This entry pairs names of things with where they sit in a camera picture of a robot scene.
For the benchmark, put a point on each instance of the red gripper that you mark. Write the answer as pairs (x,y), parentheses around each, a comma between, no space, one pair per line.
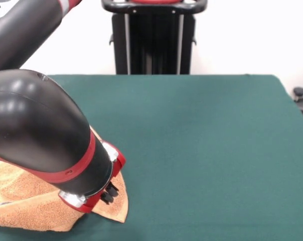
(117,168)

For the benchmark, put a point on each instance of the orange terry towel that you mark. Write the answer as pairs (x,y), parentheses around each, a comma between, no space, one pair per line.
(28,208)

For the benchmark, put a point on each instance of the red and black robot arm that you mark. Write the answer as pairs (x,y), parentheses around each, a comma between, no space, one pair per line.
(41,125)

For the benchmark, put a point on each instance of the dark green table cloth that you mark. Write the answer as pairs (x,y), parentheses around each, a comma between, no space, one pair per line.
(204,150)

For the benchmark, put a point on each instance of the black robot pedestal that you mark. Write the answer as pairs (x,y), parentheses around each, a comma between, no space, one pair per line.
(154,45)

